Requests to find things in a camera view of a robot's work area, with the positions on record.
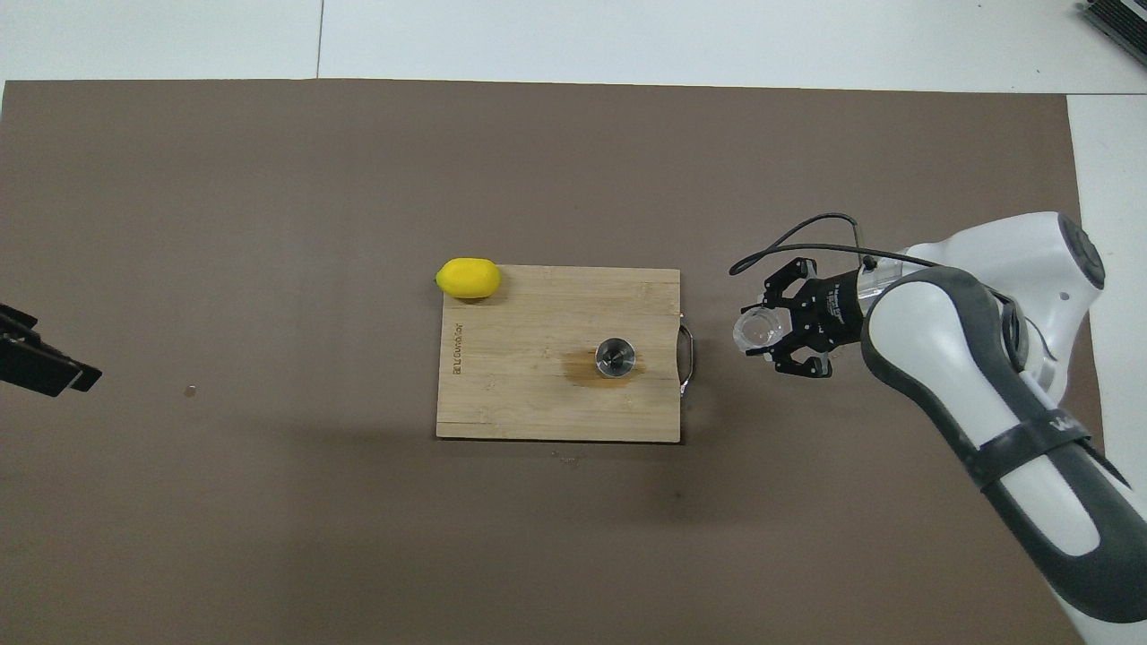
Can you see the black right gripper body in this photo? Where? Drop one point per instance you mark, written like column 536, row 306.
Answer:
column 833, row 313

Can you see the clear plastic cup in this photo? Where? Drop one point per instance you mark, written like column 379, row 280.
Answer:
column 760, row 330

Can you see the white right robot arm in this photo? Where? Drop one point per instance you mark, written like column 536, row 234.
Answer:
column 986, row 358

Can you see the brown table mat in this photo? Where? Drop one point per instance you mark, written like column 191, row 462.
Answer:
column 573, row 537

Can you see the metal jigger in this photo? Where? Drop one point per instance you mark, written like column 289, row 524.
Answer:
column 616, row 358

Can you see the wooden cutting board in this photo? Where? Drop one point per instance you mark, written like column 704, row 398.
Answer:
column 520, row 358

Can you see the yellow lemon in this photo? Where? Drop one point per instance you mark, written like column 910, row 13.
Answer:
column 468, row 278

